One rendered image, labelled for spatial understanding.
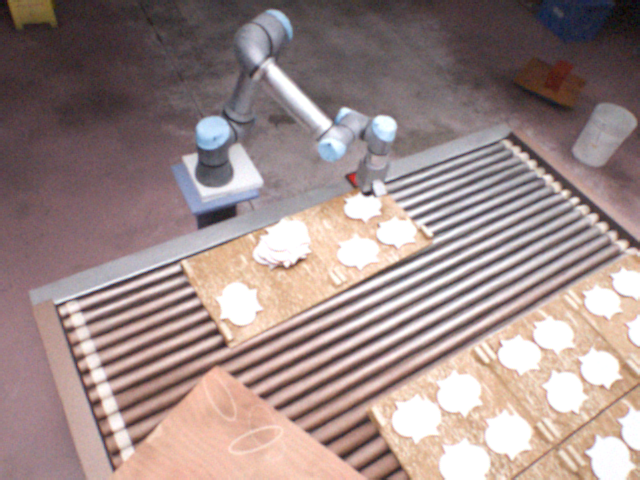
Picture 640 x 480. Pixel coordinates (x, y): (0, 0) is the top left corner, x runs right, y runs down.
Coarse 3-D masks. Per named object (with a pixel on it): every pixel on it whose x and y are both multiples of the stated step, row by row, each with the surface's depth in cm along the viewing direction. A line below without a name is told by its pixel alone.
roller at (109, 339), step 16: (528, 160) 222; (496, 176) 213; (512, 176) 217; (464, 192) 205; (416, 208) 196; (432, 208) 198; (176, 304) 158; (192, 304) 159; (144, 320) 153; (160, 320) 155; (112, 336) 149; (128, 336) 151; (80, 352) 145
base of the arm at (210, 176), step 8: (200, 168) 189; (208, 168) 188; (216, 168) 188; (224, 168) 190; (232, 168) 196; (200, 176) 191; (208, 176) 190; (216, 176) 190; (224, 176) 191; (232, 176) 195; (208, 184) 191; (216, 184) 192; (224, 184) 193
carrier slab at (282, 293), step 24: (240, 240) 174; (192, 264) 166; (216, 264) 167; (240, 264) 168; (312, 264) 172; (216, 288) 161; (264, 288) 163; (288, 288) 165; (312, 288) 166; (336, 288) 167; (216, 312) 156; (264, 312) 158; (288, 312) 159; (240, 336) 152
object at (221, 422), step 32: (224, 384) 131; (192, 416) 125; (224, 416) 126; (256, 416) 127; (160, 448) 120; (192, 448) 121; (224, 448) 122; (256, 448) 122; (288, 448) 123; (320, 448) 124
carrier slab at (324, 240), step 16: (352, 192) 195; (320, 208) 188; (336, 208) 189; (384, 208) 192; (400, 208) 193; (304, 224) 182; (320, 224) 183; (336, 224) 184; (352, 224) 185; (368, 224) 186; (416, 224) 189; (320, 240) 178; (336, 240) 179; (416, 240) 184; (432, 240) 185; (320, 256) 174; (336, 256) 175; (384, 256) 177; (400, 256) 178; (352, 272) 171; (368, 272) 172
